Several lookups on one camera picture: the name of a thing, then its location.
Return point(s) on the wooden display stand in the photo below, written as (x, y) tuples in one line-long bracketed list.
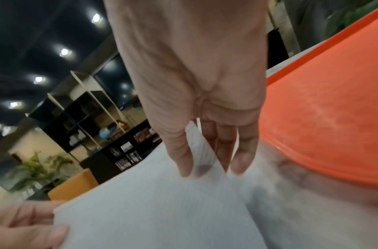
[(81, 77)]

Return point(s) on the person's left hand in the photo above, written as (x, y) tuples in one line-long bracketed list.
[(23, 226)]

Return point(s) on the dark wooden shelf unit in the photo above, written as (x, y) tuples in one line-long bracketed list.
[(93, 167)]

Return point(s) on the green potted plant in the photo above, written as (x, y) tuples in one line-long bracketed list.
[(38, 170)]

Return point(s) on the black wall television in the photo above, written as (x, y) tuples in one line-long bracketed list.
[(115, 77)]

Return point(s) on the yellow upholstered chair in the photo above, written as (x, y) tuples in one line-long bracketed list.
[(72, 187)]

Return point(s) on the person's right hand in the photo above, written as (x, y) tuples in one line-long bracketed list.
[(192, 60)]

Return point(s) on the white box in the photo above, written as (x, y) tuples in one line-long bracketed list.
[(126, 146)]

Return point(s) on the red plastic tray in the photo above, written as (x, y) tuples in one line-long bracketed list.
[(324, 109)]

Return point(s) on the blue globe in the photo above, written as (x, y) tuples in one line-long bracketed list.
[(104, 133)]

